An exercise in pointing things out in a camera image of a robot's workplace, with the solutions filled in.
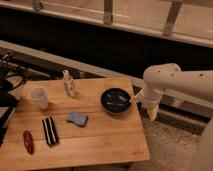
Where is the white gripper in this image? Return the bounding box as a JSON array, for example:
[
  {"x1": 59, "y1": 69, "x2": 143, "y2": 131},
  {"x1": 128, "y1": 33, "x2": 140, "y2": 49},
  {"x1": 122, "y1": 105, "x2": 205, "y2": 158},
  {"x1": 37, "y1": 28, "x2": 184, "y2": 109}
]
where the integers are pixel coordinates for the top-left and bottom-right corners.
[{"x1": 129, "y1": 87, "x2": 162, "y2": 121}]

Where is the black ceramic bowl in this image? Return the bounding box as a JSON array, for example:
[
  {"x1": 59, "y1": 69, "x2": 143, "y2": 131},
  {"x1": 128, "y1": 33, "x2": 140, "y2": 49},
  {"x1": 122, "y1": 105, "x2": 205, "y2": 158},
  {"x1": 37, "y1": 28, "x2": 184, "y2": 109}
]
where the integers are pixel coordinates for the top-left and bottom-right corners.
[{"x1": 100, "y1": 88, "x2": 131, "y2": 114}]

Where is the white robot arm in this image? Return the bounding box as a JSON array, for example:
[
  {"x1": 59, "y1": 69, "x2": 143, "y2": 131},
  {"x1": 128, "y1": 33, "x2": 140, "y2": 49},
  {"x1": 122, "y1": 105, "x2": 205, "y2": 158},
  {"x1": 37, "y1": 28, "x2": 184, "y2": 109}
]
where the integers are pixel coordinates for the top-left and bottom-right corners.
[{"x1": 131, "y1": 63, "x2": 213, "y2": 171}]

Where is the blue sponge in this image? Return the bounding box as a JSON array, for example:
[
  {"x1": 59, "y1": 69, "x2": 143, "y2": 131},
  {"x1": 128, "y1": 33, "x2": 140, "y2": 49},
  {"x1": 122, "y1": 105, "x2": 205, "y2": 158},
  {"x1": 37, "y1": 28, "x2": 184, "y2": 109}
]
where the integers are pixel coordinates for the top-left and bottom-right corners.
[{"x1": 67, "y1": 112, "x2": 88, "y2": 127}]

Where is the small clear bottle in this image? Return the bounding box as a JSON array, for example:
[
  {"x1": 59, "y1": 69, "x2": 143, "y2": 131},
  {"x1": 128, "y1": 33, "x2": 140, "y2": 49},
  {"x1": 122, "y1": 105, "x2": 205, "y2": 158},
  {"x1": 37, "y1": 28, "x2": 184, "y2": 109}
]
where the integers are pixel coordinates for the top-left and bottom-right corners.
[{"x1": 63, "y1": 70, "x2": 75, "y2": 98}]

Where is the black white striped block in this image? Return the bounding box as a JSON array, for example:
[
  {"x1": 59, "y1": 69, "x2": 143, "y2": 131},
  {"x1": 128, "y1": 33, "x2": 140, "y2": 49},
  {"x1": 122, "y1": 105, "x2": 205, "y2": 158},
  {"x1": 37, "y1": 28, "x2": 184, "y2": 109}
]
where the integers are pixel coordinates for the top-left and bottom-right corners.
[{"x1": 42, "y1": 117, "x2": 59, "y2": 146}]

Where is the translucent plastic cup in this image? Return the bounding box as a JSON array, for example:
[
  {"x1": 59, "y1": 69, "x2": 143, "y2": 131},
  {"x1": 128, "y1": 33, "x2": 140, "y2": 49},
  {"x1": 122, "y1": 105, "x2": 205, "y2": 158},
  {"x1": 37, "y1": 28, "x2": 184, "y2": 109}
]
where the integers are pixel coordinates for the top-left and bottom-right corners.
[{"x1": 28, "y1": 87, "x2": 48, "y2": 109}]

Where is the dark red oval object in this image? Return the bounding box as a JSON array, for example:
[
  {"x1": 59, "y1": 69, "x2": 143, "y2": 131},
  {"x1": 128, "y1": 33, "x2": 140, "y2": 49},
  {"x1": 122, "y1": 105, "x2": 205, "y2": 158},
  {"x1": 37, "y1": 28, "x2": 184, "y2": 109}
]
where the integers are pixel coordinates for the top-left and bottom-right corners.
[{"x1": 23, "y1": 130, "x2": 34, "y2": 154}]

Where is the metal window frame rail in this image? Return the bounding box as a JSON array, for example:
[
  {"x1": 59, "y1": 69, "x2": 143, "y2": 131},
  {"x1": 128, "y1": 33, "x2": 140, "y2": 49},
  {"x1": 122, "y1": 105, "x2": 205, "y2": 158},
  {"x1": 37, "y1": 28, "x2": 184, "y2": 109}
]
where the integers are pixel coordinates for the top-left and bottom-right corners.
[{"x1": 0, "y1": 0, "x2": 213, "y2": 48}]

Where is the black equipment with cables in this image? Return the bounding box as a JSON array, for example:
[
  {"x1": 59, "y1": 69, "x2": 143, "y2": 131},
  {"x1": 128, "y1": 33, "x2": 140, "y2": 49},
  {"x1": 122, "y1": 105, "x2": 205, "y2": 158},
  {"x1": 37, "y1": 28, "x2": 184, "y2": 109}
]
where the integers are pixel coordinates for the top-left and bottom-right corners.
[{"x1": 0, "y1": 51, "x2": 29, "y2": 148}]

